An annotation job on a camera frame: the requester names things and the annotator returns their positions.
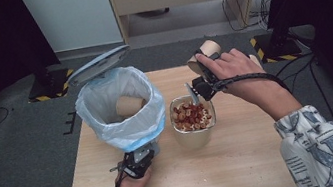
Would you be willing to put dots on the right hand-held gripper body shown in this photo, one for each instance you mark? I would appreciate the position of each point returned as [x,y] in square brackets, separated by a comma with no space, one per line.
[205,90]

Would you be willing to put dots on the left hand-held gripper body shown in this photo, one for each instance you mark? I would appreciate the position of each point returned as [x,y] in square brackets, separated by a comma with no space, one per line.
[139,167]

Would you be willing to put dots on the beige paper cup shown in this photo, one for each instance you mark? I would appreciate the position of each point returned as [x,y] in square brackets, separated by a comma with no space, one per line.
[129,106]
[211,47]

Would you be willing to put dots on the pile of red date slices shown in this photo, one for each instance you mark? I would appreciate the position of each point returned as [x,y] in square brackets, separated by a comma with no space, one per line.
[191,116]

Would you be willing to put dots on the bin with blue bag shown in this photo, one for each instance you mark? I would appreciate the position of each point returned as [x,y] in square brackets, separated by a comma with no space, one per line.
[134,135]

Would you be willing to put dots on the clear glass container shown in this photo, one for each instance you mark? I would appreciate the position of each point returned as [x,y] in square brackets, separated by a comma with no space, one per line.
[195,139]

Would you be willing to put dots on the grey round bin lid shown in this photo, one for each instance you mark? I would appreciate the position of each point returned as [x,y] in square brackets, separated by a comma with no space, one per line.
[99,65]

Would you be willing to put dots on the person's right hand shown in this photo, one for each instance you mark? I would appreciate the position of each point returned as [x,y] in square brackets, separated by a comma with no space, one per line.
[238,68]

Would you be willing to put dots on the black stand base striped tape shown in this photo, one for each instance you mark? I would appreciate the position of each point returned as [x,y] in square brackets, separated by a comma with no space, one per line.
[49,88]
[277,52]

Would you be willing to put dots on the white cabinet panel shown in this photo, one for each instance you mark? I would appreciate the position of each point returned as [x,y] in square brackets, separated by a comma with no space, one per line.
[74,17]

